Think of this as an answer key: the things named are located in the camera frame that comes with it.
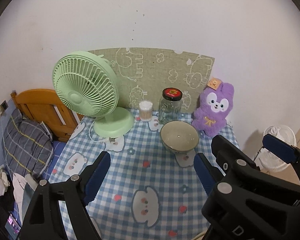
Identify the ceramic floral bowl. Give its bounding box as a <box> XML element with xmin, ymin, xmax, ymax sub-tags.
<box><xmin>160</xmin><ymin>121</ymin><xmax>199</xmax><ymax>154</ymax></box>

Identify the white standing fan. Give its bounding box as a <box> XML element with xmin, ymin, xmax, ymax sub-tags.
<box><xmin>254</xmin><ymin>125</ymin><xmax>297</xmax><ymax>172</ymax></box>

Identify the smartphone with lit screen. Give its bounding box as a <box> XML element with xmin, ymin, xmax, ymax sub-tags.
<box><xmin>5</xmin><ymin>212</ymin><xmax>21</xmax><ymax>240</ymax></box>

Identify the purple plush rabbit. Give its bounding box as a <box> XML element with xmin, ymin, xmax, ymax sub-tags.
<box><xmin>191</xmin><ymin>79</ymin><xmax>235</xmax><ymax>138</ymax></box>

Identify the blue checkered tablecloth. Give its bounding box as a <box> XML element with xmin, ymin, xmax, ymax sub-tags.
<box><xmin>47</xmin><ymin>108</ymin><xmax>241</xmax><ymax>240</ymax></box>

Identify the glass mug jar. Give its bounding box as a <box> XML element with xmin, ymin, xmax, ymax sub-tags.
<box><xmin>158</xmin><ymin>87</ymin><xmax>183</xmax><ymax>125</ymax></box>

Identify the grey plaid pillow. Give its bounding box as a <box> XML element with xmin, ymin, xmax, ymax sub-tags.
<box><xmin>2</xmin><ymin>109</ymin><xmax>54</xmax><ymax>180</ymax></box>

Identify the cotton swab container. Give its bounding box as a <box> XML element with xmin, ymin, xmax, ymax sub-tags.
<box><xmin>139</xmin><ymin>100</ymin><xmax>153</xmax><ymax>121</ymax></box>

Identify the green cartoon fabric board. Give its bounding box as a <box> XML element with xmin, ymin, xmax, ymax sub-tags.
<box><xmin>91</xmin><ymin>48</ymin><xmax>215</xmax><ymax>113</ymax></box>

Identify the wooden bed headboard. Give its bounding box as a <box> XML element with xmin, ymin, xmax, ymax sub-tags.
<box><xmin>11</xmin><ymin>89</ymin><xmax>84</xmax><ymax>142</ymax></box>

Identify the green desk fan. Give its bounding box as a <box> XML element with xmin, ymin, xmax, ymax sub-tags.
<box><xmin>52</xmin><ymin>51</ymin><xmax>134</xmax><ymax>138</ymax></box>

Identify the white charging cable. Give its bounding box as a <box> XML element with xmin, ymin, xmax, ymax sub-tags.
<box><xmin>0</xmin><ymin>112</ymin><xmax>10</xmax><ymax>170</ymax></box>

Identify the wall power socket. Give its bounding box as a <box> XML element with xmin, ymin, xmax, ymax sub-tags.
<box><xmin>0</xmin><ymin>100</ymin><xmax>8</xmax><ymax>117</ymax></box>

